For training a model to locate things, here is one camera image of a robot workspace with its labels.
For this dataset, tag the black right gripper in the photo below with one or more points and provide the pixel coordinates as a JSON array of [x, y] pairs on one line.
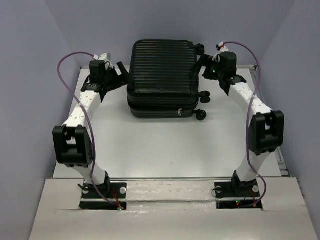
[[207, 61]]

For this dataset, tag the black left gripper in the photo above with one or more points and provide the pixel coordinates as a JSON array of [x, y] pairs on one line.
[[125, 74]]

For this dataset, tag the black ribbed hard suitcase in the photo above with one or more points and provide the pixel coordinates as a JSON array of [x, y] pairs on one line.
[[164, 80]]

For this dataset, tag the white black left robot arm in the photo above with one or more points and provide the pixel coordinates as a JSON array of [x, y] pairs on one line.
[[74, 142]]

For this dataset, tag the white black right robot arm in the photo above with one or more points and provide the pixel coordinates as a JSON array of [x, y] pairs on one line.
[[264, 128]]

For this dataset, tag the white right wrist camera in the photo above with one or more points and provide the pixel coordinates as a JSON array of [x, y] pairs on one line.
[[220, 49]]

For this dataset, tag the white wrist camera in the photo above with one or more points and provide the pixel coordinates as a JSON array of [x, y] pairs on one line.
[[220, 49], [106, 57]]

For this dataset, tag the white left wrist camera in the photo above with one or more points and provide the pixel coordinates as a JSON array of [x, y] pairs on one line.
[[106, 57]]

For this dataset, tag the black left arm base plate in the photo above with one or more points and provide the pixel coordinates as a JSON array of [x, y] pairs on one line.
[[112, 200]]

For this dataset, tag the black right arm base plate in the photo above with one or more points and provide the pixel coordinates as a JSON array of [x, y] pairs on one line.
[[229, 197]]

